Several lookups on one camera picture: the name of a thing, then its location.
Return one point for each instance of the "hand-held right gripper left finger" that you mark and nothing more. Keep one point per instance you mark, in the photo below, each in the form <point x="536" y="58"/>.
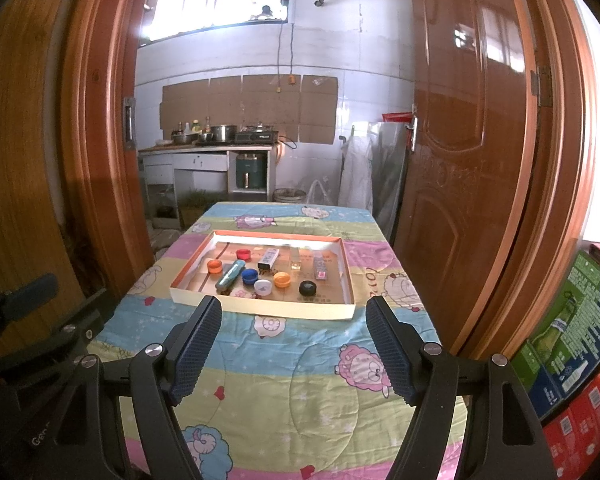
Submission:
<point x="197" y="345"/>

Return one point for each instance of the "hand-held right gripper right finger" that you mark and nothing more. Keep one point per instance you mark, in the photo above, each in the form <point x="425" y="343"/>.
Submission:
<point x="392" y="350"/>

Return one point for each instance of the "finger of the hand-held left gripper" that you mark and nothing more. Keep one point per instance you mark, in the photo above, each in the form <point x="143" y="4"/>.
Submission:
<point x="27" y="297"/>
<point x="87" y="322"/>

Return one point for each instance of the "teal plastic case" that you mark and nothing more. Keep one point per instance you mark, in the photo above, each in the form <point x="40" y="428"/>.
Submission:
<point x="230" y="276"/>

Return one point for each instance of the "orange bottle cap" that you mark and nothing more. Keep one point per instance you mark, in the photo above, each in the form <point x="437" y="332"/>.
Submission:
<point x="282" y="279"/>
<point x="214" y="265"/>

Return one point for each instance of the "shallow cardboard box tray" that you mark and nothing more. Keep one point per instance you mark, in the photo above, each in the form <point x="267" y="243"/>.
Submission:
<point x="330" y="294"/>

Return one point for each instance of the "blue bottle cap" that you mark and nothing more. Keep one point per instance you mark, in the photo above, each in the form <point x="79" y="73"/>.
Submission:
<point x="249" y="275"/>

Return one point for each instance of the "white bottle cap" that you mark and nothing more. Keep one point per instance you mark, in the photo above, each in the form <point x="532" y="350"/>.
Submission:
<point x="263" y="287"/>

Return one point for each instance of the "black bottle cap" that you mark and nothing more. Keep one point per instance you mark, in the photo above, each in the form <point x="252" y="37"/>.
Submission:
<point x="307" y="288"/>

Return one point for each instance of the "clear pill blister pack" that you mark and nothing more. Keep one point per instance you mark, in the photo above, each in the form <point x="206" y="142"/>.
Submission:
<point x="320" y="266"/>

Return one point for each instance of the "white cartoon print box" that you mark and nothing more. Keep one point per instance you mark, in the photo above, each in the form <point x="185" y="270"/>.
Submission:
<point x="268" y="257"/>

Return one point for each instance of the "red bottle cap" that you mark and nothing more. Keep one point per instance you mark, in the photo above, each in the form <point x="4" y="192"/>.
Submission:
<point x="242" y="253"/>

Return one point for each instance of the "small clear glass bottle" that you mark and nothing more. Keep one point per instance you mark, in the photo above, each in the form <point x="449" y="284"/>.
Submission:
<point x="295" y="261"/>

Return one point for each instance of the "brown wooden door leaf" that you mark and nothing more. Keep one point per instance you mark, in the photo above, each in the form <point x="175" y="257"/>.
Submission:
<point x="55" y="135"/>

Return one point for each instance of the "clear plastic sheeting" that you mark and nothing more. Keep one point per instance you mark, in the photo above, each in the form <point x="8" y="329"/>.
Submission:
<point x="375" y="180"/>

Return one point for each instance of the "green air fryer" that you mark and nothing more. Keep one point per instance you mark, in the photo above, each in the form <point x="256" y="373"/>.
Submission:
<point x="250" y="174"/>

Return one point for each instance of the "white kitchen counter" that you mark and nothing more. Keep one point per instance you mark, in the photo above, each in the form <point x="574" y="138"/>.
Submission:
<point x="200" y="165"/>

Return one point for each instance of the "green printed carton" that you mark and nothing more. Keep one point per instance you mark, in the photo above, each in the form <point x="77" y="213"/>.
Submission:
<point x="575" y="330"/>

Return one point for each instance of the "red carton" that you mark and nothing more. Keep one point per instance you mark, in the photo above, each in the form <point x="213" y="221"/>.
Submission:
<point x="585" y="425"/>

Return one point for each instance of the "steel cooking pot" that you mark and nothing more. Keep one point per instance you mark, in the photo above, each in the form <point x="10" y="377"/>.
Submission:
<point x="223" y="133"/>

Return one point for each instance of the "black gas stove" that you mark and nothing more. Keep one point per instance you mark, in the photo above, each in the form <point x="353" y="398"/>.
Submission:
<point x="256" y="136"/>

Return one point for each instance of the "red paper strip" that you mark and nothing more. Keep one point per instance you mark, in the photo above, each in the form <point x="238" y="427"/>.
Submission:
<point x="396" y="117"/>

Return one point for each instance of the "window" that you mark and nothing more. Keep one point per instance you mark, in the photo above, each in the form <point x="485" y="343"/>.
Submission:
<point x="210" y="0"/>

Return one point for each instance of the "cardboard wall sheets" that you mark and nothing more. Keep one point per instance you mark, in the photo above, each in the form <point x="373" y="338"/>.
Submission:
<point x="260" y="105"/>

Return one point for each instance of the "brown wooden door frame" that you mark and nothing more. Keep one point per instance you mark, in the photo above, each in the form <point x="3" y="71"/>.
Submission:
<point x="565" y="160"/>

